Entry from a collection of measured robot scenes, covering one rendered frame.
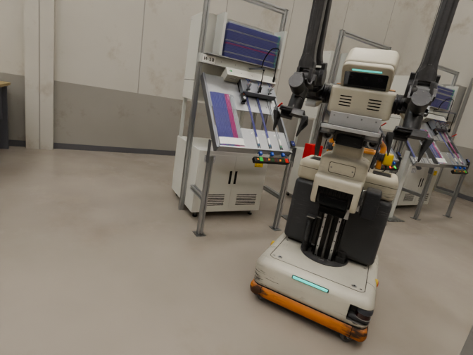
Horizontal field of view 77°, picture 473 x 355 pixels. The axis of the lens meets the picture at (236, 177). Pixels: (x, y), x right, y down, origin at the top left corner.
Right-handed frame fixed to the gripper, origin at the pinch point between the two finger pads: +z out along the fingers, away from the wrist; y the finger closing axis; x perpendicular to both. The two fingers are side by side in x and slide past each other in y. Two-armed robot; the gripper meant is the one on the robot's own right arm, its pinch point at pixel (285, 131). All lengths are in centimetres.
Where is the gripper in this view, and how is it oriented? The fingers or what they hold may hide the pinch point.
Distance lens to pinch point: 124.3
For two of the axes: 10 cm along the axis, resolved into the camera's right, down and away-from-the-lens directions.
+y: 9.0, 3.1, -3.1
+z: -3.6, 9.2, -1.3
